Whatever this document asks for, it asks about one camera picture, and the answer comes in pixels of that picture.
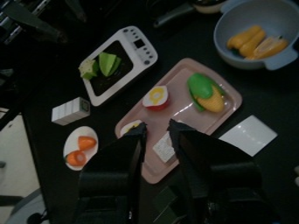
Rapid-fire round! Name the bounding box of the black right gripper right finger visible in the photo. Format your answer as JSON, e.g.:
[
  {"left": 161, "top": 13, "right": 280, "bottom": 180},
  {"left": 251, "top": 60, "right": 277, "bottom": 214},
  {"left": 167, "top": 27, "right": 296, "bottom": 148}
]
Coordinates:
[{"left": 167, "top": 118, "right": 281, "bottom": 224}]

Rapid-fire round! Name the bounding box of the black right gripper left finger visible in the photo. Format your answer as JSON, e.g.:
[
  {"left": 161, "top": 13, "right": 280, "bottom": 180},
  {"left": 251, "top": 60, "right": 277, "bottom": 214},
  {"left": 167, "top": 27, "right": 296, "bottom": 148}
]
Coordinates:
[{"left": 73, "top": 122, "right": 148, "bottom": 224}]

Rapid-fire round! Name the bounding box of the orange toy carrot stub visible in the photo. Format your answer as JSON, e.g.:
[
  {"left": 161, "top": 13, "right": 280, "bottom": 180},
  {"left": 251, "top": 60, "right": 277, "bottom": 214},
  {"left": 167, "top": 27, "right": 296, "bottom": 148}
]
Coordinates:
[{"left": 64, "top": 150, "right": 88, "bottom": 167}]

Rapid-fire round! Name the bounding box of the orange toy carrot tip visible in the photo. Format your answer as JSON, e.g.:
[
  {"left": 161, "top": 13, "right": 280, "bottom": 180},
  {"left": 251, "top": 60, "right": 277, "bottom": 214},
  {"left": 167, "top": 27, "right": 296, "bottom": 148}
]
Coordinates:
[{"left": 77, "top": 136, "right": 99, "bottom": 151}]

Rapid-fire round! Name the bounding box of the small white plate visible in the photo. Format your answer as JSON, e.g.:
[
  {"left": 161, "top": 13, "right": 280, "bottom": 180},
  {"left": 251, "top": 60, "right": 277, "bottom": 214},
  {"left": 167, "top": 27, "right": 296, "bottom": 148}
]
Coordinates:
[{"left": 61, "top": 125, "right": 99, "bottom": 172}]

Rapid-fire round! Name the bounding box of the white waffle toy piece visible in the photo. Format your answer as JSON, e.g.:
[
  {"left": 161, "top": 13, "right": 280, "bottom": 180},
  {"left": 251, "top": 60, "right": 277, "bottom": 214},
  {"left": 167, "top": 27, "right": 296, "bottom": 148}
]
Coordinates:
[{"left": 152, "top": 131, "right": 177, "bottom": 164}]

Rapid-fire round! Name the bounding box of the white square card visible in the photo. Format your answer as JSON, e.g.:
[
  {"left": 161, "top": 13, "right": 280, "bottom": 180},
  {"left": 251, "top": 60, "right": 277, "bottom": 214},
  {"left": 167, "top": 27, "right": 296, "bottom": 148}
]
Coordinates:
[{"left": 217, "top": 115, "right": 279, "bottom": 158}]

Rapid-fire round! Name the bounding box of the pink plastic tray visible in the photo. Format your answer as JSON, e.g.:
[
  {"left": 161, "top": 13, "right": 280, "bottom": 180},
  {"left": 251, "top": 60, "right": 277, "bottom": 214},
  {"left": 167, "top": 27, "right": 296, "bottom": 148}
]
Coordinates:
[{"left": 113, "top": 57, "right": 243, "bottom": 185}]

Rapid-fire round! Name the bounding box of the white ribbed toy block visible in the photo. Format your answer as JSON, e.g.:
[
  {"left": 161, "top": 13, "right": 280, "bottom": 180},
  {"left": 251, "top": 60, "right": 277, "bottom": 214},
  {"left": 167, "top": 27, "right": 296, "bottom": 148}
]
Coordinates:
[{"left": 51, "top": 96, "right": 92, "bottom": 126}]

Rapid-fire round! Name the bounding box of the toy corn cob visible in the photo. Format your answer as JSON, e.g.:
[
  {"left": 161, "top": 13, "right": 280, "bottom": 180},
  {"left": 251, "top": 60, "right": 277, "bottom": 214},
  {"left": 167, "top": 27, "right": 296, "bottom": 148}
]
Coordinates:
[{"left": 185, "top": 72, "right": 227, "bottom": 114}]

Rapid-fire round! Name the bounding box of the red toy apple half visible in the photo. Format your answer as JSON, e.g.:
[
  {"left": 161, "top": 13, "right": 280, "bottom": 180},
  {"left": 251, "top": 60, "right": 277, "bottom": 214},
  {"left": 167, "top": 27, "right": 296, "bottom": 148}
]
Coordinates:
[{"left": 141, "top": 85, "right": 172, "bottom": 112}]

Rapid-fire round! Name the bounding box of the pale green toy cabbage piece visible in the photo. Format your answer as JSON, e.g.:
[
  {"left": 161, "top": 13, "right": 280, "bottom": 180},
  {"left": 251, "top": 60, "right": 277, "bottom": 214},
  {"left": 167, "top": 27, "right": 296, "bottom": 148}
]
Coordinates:
[{"left": 79, "top": 59, "right": 100, "bottom": 81}]

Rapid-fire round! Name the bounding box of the white toy microwave oven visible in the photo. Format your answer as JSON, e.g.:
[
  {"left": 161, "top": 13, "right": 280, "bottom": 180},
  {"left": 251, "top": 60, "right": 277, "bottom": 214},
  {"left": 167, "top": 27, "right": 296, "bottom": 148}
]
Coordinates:
[{"left": 79, "top": 25, "right": 159, "bottom": 107}]

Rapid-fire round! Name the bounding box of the green toy lettuce leaf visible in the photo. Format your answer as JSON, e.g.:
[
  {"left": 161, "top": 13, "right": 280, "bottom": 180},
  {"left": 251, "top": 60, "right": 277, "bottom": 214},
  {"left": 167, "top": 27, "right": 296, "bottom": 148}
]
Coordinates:
[{"left": 97, "top": 52, "right": 123, "bottom": 78}]

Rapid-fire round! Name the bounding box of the orange toy fruit slice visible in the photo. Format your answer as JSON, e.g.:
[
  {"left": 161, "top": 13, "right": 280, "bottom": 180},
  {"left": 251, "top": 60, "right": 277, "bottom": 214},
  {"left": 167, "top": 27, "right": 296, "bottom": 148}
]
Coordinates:
[{"left": 244, "top": 35, "right": 289, "bottom": 60}]

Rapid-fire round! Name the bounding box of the yellow toy pepper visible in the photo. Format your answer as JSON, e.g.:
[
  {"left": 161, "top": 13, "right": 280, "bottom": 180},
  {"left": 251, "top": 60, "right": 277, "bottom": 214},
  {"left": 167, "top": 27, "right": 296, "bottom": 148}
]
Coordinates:
[{"left": 225, "top": 24, "right": 267, "bottom": 58}]

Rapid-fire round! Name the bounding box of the light blue bowl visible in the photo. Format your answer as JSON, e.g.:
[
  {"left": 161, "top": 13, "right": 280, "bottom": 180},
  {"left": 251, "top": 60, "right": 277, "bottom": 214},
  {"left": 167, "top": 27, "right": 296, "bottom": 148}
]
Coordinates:
[{"left": 212, "top": 0, "right": 299, "bottom": 72}]

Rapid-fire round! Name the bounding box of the toy pan with black handle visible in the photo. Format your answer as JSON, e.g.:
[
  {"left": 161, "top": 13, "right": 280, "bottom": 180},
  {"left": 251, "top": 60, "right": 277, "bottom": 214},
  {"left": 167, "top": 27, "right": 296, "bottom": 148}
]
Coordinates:
[{"left": 152, "top": 0, "right": 227, "bottom": 29}]

